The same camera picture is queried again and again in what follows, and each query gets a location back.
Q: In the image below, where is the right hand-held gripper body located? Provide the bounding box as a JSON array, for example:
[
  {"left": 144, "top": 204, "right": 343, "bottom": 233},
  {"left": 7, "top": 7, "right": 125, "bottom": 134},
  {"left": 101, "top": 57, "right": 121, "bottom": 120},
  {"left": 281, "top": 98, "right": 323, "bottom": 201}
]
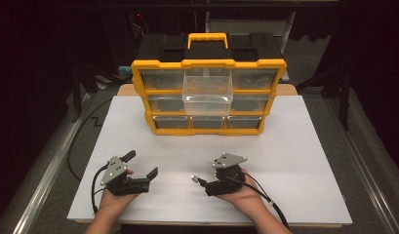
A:
[{"left": 205, "top": 152, "right": 249, "bottom": 197}]

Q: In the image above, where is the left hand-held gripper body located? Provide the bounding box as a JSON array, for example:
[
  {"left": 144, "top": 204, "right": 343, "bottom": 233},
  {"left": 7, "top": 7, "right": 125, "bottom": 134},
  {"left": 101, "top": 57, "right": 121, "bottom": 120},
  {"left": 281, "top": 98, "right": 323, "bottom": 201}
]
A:
[{"left": 100, "top": 156, "right": 151, "bottom": 197}]

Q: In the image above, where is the yellow black drawer organizer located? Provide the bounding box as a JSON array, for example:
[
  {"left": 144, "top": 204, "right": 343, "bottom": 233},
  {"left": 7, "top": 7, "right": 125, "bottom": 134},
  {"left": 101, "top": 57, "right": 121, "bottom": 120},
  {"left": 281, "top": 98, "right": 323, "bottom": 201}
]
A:
[{"left": 131, "top": 32, "right": 288, "bottom": 137}]

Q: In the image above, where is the clear plastic drawer bin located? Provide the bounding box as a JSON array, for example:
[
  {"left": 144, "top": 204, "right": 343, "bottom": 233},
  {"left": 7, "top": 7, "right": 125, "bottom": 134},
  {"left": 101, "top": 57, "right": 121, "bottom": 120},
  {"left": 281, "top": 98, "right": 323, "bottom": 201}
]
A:
[{"left": 181, "top": 67, "right": 234, "bottom": 116}]

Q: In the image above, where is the person's left hand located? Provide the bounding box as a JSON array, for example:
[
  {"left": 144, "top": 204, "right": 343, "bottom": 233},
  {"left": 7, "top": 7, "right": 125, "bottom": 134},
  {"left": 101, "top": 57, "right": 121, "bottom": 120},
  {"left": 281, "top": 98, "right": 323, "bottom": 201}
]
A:
[{"left": 99, "top": 189, "right": 140, "bottom": 216}]

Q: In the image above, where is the person's right hand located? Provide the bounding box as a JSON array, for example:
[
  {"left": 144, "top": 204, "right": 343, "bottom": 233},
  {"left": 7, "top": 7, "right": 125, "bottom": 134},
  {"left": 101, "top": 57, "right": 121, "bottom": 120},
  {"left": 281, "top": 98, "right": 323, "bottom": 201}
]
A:
[{"left": 216, "top": 169, "right": 270, "bottom": 219}]

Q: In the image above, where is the black metal stand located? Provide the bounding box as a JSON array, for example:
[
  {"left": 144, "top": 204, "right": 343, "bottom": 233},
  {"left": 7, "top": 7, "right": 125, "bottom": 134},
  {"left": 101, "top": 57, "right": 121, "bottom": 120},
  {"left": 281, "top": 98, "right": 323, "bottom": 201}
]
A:
[
  {"left": 296, "top": 61, "right": 352, "bottom": 132},
  {"left": 71, "top": 62, "right": 100, "bottom": 124}
]

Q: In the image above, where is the group of clear drawers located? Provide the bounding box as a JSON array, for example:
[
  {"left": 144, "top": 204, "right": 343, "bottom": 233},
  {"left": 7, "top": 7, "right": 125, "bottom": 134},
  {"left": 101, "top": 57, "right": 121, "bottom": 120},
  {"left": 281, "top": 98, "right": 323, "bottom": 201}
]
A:
[{"left": 140, "top": 67, "right": 279, "bottom": 130}]

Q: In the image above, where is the black device with red light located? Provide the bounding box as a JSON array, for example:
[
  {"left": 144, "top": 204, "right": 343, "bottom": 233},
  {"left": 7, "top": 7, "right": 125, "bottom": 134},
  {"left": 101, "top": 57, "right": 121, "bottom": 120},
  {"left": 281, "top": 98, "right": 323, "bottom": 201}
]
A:
[{"left": 130, "top": 11, "right": 149, "bottom": 43}]

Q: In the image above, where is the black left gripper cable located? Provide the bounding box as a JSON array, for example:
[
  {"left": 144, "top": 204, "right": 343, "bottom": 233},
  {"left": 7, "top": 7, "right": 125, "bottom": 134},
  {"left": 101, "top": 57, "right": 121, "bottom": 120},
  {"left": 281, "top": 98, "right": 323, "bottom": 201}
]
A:
[{"left": 90, "top": 164, "right": 111, "bottom": 215}]

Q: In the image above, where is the black floor cable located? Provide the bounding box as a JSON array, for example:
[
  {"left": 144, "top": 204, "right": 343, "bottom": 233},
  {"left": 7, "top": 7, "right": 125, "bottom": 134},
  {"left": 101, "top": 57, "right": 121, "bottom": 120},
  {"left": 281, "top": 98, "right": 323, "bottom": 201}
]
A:
[{"left": 66, "top": 97, "right": 114, "bottom": 182}]

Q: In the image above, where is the aluminium floor rail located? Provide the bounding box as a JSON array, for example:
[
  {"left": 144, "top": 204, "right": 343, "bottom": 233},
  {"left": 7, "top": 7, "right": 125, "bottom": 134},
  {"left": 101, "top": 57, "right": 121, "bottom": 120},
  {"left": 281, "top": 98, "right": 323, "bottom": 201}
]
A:
[
  {"left": 323, "top": 97, "right": 399, "bottom": 234},
  {"left": 10, "top": 94, "right": 98, "bottom": 234}
]

